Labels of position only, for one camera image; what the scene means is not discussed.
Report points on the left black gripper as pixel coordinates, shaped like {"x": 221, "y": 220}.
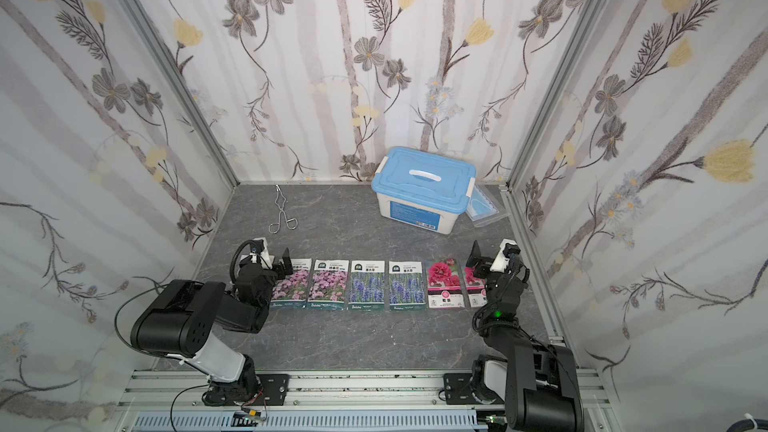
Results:
{"x": 274, "y": 267}

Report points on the hollyhock pink flower packet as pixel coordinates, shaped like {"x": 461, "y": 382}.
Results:
{"x": 476, "y": 288}

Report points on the white cosmos seed packet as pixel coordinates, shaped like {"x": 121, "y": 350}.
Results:
{"x": 292, "y": 291}

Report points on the pink back seed packet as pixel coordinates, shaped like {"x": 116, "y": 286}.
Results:
{"x": 444, "y": 285}

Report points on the pink phlox seed packet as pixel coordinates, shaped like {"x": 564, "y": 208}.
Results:
{"x": 328, "y": 285}

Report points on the lavender seed packet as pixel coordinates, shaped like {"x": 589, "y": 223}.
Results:
{"x": 366, "y": 285}
{"x": 407, "y": 286}

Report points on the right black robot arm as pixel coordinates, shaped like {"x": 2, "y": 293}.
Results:
{"x": 535, "y": 381}

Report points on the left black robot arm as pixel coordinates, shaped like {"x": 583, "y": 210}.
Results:
{"x": 179, "y": 323}

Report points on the clear bag of masks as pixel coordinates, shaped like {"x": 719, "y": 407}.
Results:
{"x": 483, "y": 208}

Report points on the metal scissor tongs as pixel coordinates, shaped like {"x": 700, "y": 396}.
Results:
{"x": 283, "y": 220}

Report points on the blue lid storage box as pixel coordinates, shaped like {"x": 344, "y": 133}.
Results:
{"x": 423, "y": 190}

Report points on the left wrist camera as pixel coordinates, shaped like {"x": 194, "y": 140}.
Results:
{"x": 259, "y": 253}

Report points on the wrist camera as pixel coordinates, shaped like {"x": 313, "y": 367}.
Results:
{"x": 259, "y": 253}
{"x": 508, "y": 250}

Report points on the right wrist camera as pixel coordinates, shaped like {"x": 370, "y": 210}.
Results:
{"x": 508, "y": 250}

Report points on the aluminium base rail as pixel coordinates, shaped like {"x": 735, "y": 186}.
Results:
{"x": 181, "y": 391}

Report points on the white slotted cable duct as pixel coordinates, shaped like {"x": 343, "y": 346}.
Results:
{"x": 357, "y": 420}

